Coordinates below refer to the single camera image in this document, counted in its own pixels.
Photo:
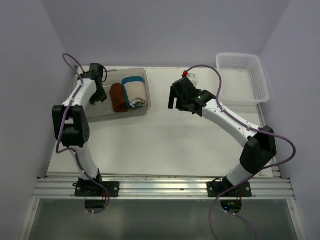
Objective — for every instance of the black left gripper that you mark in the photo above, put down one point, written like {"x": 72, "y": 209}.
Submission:
{"x": 102, "y": 97}

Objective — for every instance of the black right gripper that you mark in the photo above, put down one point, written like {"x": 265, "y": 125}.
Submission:
{"x": 171, "y": 102}

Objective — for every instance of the rust orange towel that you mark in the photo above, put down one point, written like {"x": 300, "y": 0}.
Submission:
{"x": 119, "y": 103}

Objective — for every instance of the blue beige Doraemon towel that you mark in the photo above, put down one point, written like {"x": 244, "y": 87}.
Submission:
{"x": 135, "y": 92}

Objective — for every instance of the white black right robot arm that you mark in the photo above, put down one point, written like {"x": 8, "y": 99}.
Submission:
{"x": 258, "y": 149}

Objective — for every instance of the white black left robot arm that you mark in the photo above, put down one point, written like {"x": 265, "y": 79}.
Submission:
{"x": 72, "y": 131}

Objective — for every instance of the grey translucent plastic bin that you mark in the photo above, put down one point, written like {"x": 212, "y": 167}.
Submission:
{"x": 104, "y": 111}

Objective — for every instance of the white plastic mesh basket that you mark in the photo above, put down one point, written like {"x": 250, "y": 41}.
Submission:
{"x": 243, "y": 79}

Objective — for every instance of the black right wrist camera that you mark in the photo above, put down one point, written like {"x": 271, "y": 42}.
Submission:
{"x": 184, "y": 87}

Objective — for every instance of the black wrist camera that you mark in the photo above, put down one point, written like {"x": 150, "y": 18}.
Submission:
{"x": 97, "y": 68}
{"x": 184, "y": 87}

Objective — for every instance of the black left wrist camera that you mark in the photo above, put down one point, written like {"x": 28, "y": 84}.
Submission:
{"x": 97, "y": 68}

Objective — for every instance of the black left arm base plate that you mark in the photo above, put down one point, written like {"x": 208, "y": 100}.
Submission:
{"x": 86, "y": 188}

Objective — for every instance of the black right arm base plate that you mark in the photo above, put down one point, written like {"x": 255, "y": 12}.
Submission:
{"x": 223, "y": 188}

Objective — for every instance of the aluminium extrusion rail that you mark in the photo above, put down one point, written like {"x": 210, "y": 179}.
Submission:
{"x": 155, "y": 187}

